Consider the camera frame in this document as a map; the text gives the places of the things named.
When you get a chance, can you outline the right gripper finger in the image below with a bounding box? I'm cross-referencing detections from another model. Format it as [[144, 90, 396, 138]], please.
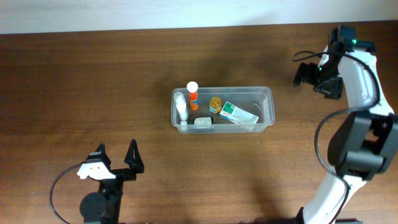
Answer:
[[293, 63, 319, 88], [314, 77, 343, 100]]

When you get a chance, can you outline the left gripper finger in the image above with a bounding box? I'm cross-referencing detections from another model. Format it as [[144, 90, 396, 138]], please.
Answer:
[[124, 139, 144, 174], [85, 143, 111, 170]]

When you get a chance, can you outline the white spray bottle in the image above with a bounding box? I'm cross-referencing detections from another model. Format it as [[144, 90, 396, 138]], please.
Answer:
[[174, 92, 188, 121]]

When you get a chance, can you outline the dark bottle white cap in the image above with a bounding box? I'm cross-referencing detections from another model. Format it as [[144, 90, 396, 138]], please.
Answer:
[[179, 116, 214, 132]]

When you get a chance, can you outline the white green medicine box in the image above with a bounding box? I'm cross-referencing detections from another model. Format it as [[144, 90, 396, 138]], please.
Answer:
[[220, 101, 259, 125]]

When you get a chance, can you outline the orange tablet tube white cap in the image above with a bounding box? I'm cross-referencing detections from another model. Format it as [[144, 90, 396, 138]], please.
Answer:
[[187, 82, 198, 111]]

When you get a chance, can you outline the small gold-lid jar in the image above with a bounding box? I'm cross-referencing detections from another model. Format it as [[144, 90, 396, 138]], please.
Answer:
[[209, 96, 222, 114]]

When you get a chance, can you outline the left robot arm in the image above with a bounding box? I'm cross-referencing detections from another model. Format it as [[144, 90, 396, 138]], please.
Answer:
[[77, 139, 144, 224]]

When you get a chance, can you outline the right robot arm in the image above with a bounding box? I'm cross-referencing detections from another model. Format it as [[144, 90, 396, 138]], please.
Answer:
[[292, 26, 397, 223]]

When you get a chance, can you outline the clear plastic container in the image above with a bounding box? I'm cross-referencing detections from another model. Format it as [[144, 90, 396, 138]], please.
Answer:
[[171, 86, 275, 134]]

